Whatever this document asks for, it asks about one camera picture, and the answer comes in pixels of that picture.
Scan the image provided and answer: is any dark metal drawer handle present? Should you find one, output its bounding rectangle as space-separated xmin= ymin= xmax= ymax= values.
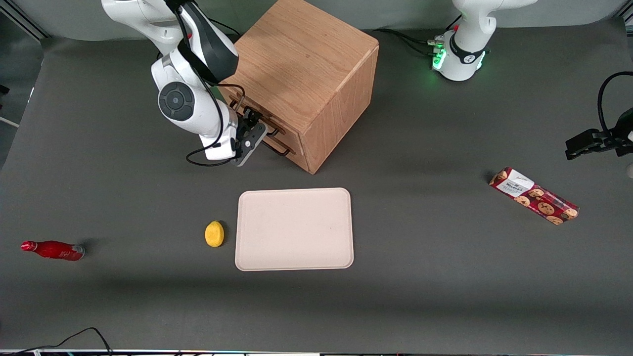
xmin=228 ymin=95 xmax=286 ymax=137
xmin=261 ymin=137 xmax=293 ymax=157

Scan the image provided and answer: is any wooden drawer cabinet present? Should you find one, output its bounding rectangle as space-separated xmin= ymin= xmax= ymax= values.
xmin=218 ymin=0 xmax=380 ymax=175

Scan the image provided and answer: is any black base cable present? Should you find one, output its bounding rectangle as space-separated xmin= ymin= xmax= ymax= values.
xmin=395 ymin=34 xmax=442 ymax=57
xmin=208 ymin=17 xmax=242 ymax=39
xmin=372 ymin=28 xmax=442 ymax=48

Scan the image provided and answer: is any aluminium frame bar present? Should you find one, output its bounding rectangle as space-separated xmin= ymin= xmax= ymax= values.
xmin=0 ymin=0 xmax=51 ymax=41

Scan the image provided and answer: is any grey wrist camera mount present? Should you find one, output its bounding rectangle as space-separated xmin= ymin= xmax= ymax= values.
xmin=231 ymin=123 xmax=268 ymax=167

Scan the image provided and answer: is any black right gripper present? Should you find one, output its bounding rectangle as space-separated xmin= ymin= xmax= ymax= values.
xmin=230 ymin=108 xmax=264 ymax=159

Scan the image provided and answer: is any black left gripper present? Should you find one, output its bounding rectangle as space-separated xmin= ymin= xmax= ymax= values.
xmin=565 ymin=108 xmax=633 ymax=160

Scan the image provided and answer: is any yellow lemon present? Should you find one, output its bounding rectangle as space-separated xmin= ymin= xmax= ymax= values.
xmin=205 ymin=221 xmax=225 ymax=248

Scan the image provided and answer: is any red bottle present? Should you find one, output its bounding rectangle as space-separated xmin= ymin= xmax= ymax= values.
xmin=21 ymin=240 xmax=86 ymax=262

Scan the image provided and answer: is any wooden drawer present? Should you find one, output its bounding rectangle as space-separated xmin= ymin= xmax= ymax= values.
xmin=219 ymin=87 xmax=304 ymax=145
xmin=265 ymin=136 xmax=312 ymax=175

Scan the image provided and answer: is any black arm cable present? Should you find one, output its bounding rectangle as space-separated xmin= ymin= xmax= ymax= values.
xmin=185 ymin=82 xmax=246 ymax=167

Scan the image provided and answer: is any black looped cable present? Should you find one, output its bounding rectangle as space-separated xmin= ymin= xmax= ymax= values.
xmin=597 ymin=71 xmax=633 ymax=135

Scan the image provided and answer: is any red tartan cookie box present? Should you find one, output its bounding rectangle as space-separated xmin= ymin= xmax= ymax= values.
xmin=489 ymin=167 xmax=580 ymax=226

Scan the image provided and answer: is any beige rectangular tray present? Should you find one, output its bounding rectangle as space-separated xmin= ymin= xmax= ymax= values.
xmin=235 ymin=187 xmax=355 ymax=271

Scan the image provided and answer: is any black table edge cable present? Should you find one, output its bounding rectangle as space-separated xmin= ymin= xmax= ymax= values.
xmin=15 ymin=327 xmax=114 ymax=356

